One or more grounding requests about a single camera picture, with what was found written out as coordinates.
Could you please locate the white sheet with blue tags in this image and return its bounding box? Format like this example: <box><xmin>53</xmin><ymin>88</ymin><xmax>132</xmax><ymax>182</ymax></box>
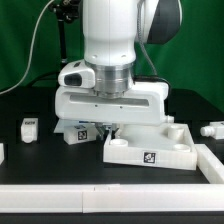
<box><xmin>54</xmin><ymin>119</ymin><xmax>97</xmax><ymax>133</ymax></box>

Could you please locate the white cable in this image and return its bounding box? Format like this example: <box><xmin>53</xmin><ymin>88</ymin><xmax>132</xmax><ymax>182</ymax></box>
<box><xmin>0</xmin><ymin>0</ymin><xmax>55</xmax><ymax>96</ymax></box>

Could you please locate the black camera stand pole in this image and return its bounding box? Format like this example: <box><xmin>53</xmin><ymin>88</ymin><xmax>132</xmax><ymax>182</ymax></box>
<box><xmin>48</xmin><ymin>0</ymin><xmax>81</xmax><ymax>66</ymax></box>

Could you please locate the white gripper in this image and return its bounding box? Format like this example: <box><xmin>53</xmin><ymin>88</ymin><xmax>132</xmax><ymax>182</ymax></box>
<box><xmin>55</xmin><ymin>82</ymin><xmax>174</xmax><ymax>140</ymax></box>

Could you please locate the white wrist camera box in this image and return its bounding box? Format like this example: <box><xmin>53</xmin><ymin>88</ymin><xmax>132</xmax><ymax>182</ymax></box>
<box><xmin>58</xmin><ymin>60</ymin><xmax>95</xmax><ymax>89</ymax></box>

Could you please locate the white square table top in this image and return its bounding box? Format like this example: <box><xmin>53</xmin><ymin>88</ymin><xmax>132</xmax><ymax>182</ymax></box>
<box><xmin>103</xmin><ymin>123</ymin><xmax>197</xmax><ymax>170</ymax></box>

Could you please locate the white L-shaped obstacle fence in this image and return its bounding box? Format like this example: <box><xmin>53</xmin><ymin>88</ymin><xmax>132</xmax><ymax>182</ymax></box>
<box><xmin>0</xmin><ymin>144</ymin><xmax>224</xmax><ymax>213</ymax></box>

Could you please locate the white part at left edge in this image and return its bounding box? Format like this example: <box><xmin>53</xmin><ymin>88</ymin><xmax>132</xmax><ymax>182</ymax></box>
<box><xmin>0</xmin><ymin>143</ymin><xmax>4</xmax><ymax>165</ymax></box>

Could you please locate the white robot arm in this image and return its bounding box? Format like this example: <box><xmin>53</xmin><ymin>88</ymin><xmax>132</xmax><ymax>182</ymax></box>
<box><xmin>55</xmin><ymin>0</ymin><xmax>182</xmax><ymax>133</ymax></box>

